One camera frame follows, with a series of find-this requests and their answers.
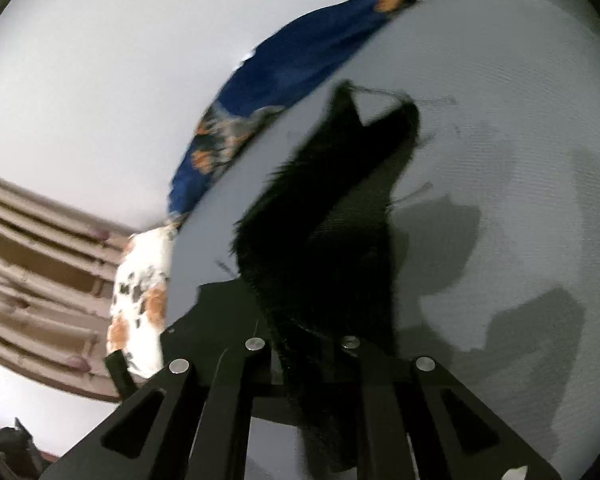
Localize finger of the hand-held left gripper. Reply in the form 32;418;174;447
104;350;138;399

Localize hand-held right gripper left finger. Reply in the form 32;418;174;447
40;337;282;480

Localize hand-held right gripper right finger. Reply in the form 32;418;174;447
330;336;564;480

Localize black pants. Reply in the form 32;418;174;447
160;80;422;474

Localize white floral pillow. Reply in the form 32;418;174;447
106;224;182;379

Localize blue floral blanket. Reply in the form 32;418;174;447
167;0;442;229

